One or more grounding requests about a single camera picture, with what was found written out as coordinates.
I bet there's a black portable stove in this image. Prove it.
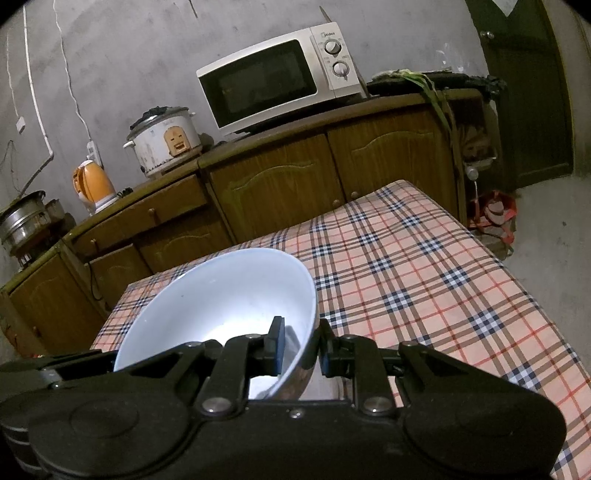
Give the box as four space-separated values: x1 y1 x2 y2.
16 249 51 269

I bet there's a white wall conduit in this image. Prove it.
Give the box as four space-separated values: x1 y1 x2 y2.
21 0 54 160

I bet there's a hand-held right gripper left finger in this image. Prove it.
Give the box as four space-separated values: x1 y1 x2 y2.
113 316 286 416

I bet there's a white microwave oven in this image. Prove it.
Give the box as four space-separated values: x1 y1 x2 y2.
196 22 370 137

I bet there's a double door wooden cabinet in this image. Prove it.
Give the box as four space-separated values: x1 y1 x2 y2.
198 90 483 250

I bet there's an orange electric kettle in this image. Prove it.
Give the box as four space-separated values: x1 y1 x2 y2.
71 159 118 214

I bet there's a white power cable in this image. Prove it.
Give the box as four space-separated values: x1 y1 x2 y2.
53 0 95 145

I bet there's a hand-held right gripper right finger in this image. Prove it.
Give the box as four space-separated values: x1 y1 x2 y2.
318 318 467 417

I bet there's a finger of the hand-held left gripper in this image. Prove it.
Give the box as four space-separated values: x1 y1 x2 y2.
39 351 116 377

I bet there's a dark cooking pot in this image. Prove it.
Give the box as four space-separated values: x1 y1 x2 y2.
44 199 77 232

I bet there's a green strap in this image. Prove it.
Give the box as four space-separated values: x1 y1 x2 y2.
402 69 455 134

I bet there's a wooden cabinet with drawers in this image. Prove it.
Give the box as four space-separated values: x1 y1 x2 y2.
62 171 234 301

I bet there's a black flat tray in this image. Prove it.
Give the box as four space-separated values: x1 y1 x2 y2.
367 69 506 99

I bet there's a brown sack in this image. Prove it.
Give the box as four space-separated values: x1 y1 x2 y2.
462 122 497 162

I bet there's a dark green door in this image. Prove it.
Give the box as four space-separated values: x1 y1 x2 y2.
464 0 575 188

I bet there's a plaid tablecloth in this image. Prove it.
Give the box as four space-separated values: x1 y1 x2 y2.
90 180 591 480

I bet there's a single door wooden cabinet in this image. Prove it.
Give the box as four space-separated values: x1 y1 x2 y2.
0 251 109 358

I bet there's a white rice cooker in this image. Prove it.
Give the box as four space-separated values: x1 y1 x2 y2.
123 106 202 178

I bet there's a white ceramic bowl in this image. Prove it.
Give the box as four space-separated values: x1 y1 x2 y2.
113 248 319 401

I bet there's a steel steamer pot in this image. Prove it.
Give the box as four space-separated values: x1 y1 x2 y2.
0 190 49 252

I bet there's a red strapped basket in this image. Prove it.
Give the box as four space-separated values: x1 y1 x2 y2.
468 189 518 245

